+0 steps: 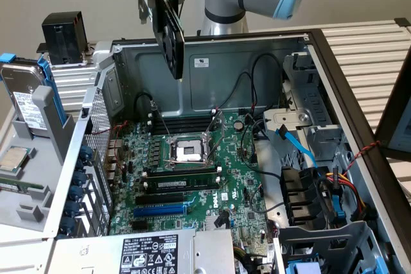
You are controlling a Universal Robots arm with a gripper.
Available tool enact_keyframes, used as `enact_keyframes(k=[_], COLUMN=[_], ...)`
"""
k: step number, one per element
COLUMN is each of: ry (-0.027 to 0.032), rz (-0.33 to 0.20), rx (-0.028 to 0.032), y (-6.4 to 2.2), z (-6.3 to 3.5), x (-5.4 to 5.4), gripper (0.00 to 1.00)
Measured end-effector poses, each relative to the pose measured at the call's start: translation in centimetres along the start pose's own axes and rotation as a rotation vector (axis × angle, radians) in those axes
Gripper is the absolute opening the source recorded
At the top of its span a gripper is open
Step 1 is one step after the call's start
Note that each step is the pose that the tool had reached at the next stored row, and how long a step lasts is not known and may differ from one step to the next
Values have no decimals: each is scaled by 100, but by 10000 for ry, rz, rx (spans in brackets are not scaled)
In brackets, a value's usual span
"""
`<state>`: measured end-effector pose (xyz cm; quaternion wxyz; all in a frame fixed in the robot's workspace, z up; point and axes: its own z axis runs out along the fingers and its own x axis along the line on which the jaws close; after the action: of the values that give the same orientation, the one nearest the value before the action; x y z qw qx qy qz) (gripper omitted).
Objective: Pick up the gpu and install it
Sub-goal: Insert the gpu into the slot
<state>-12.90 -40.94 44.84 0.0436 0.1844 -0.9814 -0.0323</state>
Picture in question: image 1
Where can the blue plastic slot latch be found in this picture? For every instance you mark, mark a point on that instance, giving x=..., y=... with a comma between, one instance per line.
x=80, y=177
x=74, y=208
x=78, y=191
x=69, y=224
x=85, y=153

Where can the silver CPU socket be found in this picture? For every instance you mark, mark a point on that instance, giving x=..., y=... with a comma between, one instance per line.
x=187, y=152

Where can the blue plastic tab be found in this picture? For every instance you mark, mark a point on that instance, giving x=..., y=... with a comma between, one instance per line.
x=302, y=269

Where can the black table end cap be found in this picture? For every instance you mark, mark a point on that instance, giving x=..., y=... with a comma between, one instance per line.
x=403, y=22

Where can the black green graphics card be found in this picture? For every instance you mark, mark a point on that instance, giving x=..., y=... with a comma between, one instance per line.
x=170, y=39

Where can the open silver PC case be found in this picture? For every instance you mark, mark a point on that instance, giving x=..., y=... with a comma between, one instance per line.
x=224, y=81

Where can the black intrusion switch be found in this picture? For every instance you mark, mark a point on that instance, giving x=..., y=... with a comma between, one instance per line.
x=85, y=113

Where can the round coin battery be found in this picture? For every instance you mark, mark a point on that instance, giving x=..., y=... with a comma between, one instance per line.
x=238, y=125

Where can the silver rear port block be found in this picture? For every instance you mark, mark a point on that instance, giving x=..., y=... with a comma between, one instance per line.
x=114, y=162
x=116, y=146

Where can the white case sticker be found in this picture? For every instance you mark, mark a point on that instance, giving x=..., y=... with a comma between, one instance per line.
x=201, y=62

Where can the black plastic fan duct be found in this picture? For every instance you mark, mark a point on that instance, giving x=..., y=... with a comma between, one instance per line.
x=298, y=190

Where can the blue plastic bay lever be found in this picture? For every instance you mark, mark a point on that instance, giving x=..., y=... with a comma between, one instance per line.
x=337, y=203

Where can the dark framed panel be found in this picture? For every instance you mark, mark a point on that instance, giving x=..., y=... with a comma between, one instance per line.
x=388, y=120

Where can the silver chipset heat sink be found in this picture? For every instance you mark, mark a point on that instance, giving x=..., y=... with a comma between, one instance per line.
x=210, y=223

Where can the silver power supply Dell label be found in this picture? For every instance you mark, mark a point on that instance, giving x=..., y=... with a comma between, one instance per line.
x=144, y=254

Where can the silver CPU chip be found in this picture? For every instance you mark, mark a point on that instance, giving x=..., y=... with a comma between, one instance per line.
x=14, y=160

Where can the green Dell motherboard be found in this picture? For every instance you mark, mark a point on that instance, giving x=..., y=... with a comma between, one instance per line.
x=231, y=165

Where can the short black expansion slot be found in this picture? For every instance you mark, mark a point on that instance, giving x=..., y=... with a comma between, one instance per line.
x=142, y=226

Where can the hard disk blue caddy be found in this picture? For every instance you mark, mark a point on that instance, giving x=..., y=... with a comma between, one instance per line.
x=22, y=94

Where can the silver disk bay cage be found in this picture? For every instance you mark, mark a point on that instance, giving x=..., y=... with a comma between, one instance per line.
x=321, y=238

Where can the thin metal locking lever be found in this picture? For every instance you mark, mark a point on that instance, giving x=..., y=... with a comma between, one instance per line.
x=162, y=121
x=180, y=160

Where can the grey parts rack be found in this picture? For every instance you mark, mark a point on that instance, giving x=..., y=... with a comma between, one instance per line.
x=19, y=197

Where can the long blue expansion slot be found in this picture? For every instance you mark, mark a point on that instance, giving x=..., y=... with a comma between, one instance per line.
x=160, y=211

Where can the long black expansion slot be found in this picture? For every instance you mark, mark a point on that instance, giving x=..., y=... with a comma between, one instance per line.
x=160, y=198

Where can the silver drive bracket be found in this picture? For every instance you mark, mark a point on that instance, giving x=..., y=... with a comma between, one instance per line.
x=289, y=116

